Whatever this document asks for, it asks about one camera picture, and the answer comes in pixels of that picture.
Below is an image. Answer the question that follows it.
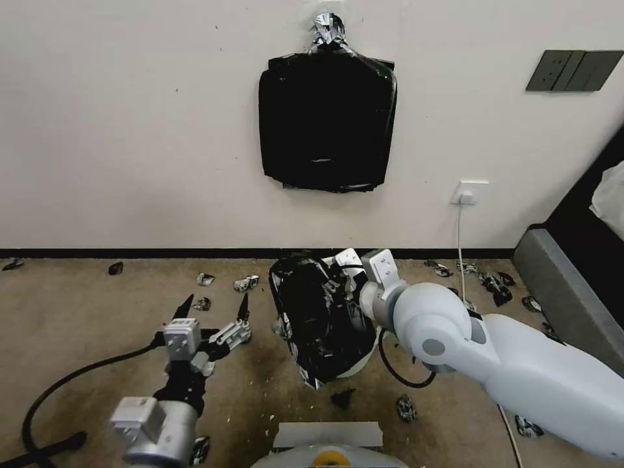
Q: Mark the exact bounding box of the white wall socket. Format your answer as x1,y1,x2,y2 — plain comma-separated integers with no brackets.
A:
452,179,490,206

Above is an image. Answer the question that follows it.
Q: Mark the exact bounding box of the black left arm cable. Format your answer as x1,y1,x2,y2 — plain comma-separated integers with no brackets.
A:
21,336,168,465

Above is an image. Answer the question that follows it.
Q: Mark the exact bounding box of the dark grey wall switch panel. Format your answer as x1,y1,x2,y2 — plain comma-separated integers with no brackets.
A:
526,49,624,92

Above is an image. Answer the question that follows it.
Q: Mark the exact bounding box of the hanging black trash bag stack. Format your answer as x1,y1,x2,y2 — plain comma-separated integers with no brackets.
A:
257,12,398,194

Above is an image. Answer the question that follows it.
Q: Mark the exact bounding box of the white robot front shell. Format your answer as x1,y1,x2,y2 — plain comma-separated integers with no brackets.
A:
247,421,406,468

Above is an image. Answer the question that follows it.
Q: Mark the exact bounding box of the grey upholstered bed frame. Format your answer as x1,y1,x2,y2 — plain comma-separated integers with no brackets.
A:
512,159,624,381

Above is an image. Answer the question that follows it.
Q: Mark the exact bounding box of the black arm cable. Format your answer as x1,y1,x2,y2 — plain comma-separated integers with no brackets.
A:
21,336,168,465
377,329,441,389

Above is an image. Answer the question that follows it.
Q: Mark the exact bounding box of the white bedding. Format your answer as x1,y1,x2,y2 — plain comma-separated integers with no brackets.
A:
589,161,624,236

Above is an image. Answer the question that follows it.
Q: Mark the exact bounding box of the black baseboard strip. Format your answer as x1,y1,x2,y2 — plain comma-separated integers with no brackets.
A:
0,248,519,260

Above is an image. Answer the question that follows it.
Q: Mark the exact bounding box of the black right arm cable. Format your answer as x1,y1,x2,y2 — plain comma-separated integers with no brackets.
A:
377,329,441,389

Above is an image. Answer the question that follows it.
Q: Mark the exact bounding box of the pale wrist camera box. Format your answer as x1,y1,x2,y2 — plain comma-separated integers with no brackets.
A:
335,248,363,269
162,318,202,363

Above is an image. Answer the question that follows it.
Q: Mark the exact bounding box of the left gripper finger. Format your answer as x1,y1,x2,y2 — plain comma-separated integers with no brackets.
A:
190,292,254,377
165,293,195,328

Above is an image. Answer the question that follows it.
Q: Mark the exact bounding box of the white power cable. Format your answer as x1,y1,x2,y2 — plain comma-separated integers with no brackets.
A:
457,203,475,308

